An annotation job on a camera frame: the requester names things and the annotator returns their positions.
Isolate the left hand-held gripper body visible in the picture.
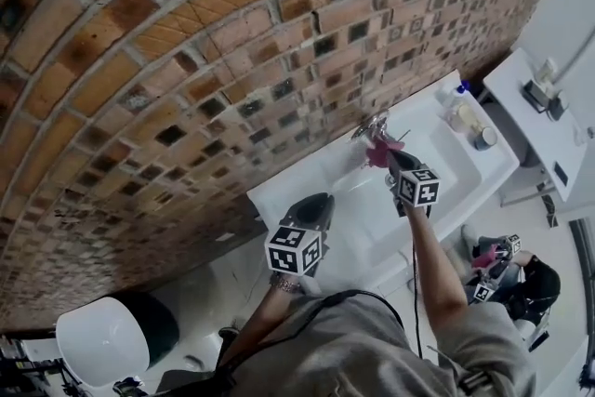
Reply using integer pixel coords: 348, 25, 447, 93
265, 212, 331, 279

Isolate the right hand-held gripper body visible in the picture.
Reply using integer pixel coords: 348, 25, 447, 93
385, 156, 442, 218

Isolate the chrome faucet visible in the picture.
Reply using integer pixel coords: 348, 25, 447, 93
351, 110, 414, 145

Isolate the person's left forearm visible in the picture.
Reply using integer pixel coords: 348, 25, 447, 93
239, 276, 306, 343

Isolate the white sink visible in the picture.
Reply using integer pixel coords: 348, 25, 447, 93
245, 69, 521, 289

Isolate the white soap bottle blue pump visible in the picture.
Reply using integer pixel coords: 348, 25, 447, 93
436, 81, 471, 112

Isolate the dark blue cup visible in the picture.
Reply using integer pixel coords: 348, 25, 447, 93
473, 126, 498, 152

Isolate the person's grey sweatshirt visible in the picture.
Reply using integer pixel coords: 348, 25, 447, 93
157, 290, 538, 397

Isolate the smartphone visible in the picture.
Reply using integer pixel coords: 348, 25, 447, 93
552, 161, 571, 186

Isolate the white table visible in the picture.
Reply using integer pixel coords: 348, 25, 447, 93
482, 46, 588, 205

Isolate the black device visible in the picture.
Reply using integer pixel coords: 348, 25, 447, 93
521, 78, 571, 122

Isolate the black round bin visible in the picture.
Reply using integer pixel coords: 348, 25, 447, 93
111, 292, 180, 368

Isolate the small white bottle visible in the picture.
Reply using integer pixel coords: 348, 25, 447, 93
534, 58, 559, 85

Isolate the black rack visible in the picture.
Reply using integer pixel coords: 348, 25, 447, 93
0, 337, 66, 397

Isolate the beaded bracelet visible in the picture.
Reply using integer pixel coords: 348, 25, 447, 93
271, 274, 302, 294

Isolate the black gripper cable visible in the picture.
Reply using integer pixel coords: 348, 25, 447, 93
407, 218, 427, 359

